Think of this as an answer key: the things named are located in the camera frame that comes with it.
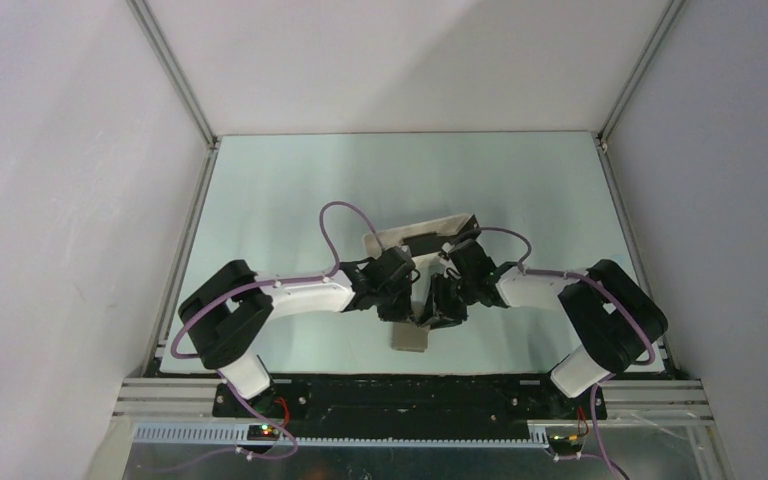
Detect aluminium frame rail front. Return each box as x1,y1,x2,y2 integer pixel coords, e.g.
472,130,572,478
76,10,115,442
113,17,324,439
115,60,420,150
113,374,713,446

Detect left circuit board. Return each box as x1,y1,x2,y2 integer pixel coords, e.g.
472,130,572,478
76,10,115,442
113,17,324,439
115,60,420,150
246,424,282,441

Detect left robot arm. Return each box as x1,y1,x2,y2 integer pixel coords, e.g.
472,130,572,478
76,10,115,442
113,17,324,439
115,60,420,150
169,247,417,417

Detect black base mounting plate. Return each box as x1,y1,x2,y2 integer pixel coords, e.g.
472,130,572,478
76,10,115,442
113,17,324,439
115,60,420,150
250,374,607,441

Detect right circuit board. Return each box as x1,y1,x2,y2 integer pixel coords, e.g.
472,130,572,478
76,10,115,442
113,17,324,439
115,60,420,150
549,434,585,445

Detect black credit cards stack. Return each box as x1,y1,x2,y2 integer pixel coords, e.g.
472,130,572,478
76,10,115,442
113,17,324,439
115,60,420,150
401,232,456,258

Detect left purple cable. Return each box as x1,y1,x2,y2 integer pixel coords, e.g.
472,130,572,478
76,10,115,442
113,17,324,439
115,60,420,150
170,201,385,462

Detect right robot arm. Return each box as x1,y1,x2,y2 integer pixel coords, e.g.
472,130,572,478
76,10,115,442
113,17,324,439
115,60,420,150
417,239,668,418

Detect beige card holder wallet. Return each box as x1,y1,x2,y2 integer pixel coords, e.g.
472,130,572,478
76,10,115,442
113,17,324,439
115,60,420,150
390,323,430,353

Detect circuit board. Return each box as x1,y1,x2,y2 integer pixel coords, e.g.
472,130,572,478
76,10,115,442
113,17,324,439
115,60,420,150
246,424,282,441
549,434,585,445

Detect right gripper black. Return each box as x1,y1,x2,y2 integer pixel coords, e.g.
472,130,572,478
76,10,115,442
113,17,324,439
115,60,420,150
418,275,477,333

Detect white plastic tray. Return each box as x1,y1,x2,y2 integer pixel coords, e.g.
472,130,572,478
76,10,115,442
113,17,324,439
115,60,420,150
362,213,479,269

